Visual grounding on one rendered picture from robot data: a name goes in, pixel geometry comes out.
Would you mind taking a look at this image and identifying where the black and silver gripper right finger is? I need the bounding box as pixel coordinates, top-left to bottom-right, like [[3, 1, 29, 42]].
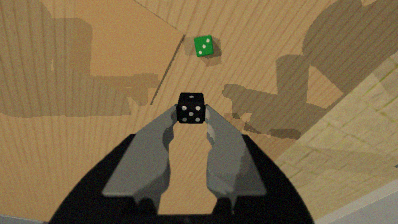
[[203, 104, 315, 224]]

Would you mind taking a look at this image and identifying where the black die with white pips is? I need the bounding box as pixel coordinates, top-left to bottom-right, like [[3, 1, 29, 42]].
[[178, 93, 204, 124]]

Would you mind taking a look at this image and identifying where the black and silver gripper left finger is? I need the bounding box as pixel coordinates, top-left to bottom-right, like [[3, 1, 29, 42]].
[[48, 104, 179, 224]]

